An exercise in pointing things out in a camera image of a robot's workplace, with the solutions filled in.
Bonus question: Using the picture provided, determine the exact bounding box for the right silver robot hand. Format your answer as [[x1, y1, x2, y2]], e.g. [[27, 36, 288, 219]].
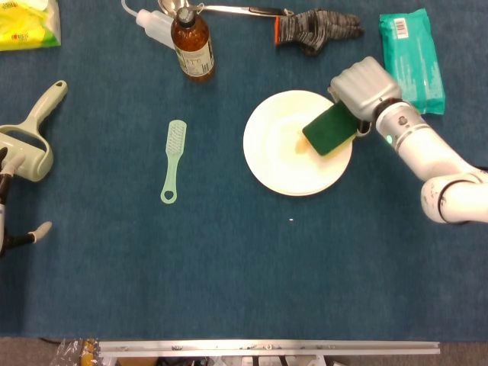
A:
[[327, 56, 403, 136]]

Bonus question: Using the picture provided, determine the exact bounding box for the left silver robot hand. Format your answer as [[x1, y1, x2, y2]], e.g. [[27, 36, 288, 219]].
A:
[[0, 146, 53, 258]]

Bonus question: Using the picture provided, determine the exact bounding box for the green yellow sponge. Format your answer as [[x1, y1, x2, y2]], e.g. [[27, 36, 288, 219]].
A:
[[301, 101, 360, 156]]

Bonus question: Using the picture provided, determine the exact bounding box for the white round plate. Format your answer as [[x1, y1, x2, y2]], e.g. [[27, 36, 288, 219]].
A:
[[242, 89, 353, 197]]

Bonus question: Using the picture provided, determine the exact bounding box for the green wet wipes pack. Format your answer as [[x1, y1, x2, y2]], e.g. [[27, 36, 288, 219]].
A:
[[378, 8, 446, 116]]

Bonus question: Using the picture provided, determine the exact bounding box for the grey knit work glove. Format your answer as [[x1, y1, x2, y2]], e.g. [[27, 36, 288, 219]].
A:
[[273, 8, 365, 58]]

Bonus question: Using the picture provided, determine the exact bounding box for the clear plastic bag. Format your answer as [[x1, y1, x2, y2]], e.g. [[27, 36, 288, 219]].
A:
[[49, 338, 101, 366]]

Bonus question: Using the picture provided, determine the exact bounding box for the sage green lint roller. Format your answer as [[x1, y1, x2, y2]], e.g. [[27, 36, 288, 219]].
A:
[[0, 79, 69, 183]]

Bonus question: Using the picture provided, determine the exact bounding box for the amber bottle with black cap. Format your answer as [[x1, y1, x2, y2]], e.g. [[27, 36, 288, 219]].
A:
[[170, 7, 215, 84]]

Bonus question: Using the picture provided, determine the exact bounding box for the light green plastic brush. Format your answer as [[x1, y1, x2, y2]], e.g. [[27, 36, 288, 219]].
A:
[[159, 119, 188, 205]]

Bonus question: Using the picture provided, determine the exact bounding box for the yellow tissue pack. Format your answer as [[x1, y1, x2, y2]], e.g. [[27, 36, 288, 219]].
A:
[[0, 0, 62, 52]]

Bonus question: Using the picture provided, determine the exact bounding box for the white plastic squeeze bottle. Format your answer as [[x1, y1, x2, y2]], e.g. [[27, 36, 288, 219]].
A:
[[120, 0, 177, 50]]

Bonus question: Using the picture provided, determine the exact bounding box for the teal table mat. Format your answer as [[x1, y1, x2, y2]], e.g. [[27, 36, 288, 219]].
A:
[[0, 0, 488, 342]]

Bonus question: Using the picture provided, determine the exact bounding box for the metal ladle with black handle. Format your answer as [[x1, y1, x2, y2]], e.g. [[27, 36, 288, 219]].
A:
[[157, 0, 294, 18]]

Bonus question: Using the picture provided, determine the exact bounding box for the aluminium profile rail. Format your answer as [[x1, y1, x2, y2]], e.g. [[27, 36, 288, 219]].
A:
[[98, 340, 440, 358]]

